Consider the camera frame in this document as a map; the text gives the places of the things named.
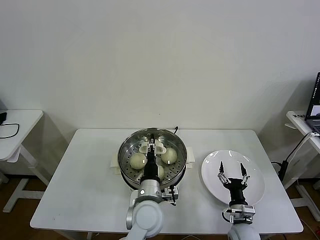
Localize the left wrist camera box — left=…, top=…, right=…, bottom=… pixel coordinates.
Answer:
left=161, top=186, right=180, bottom=206

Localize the black cable loop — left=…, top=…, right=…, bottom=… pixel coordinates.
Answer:
left=0, top=122, right=20, bottom=139

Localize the steel steamer basket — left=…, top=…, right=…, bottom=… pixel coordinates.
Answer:
left=111, top=127, right=196, bottom=190

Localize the white round plate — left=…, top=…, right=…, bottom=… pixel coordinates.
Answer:
left=201, top=149, right=266, bottom=208

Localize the white side table with cable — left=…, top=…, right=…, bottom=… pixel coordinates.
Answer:
left=0, top=109, right=48, bottom=213

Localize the white cable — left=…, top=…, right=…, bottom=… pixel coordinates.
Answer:
left=291, top=131, right=320, bottom=161

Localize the white steamed baozi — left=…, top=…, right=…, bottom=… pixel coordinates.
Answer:
left=129, top=152, right=147, bottom=170
left=156, top=164, right=165, bottom=182
left=161, top=147, right=178, bottom=165

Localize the dark power adapter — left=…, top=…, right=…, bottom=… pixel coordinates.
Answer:
left=279, top=161, right=289, bottom=182

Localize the open laptop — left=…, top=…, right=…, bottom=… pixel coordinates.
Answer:
left=305, top=72, right=320, bottom=133

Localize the long black cable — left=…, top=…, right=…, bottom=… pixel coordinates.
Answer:
left=284, top=133, right=313, bottom=163

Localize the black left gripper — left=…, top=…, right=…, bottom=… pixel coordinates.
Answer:
left=142, top=133, right=161, bottom=180

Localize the round glass lid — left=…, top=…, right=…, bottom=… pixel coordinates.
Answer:
left=118, top=127, right=187, bottom=187

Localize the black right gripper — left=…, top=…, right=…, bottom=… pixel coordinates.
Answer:
left=216, top=161, right=250, bottom=205

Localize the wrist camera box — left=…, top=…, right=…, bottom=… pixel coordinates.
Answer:
left=161, top=186, right=180, bottom=206
left=226, top=204, right=256, bottom=224

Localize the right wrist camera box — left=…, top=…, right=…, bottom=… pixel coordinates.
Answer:
left=226, top=204, right=256, bottom=224

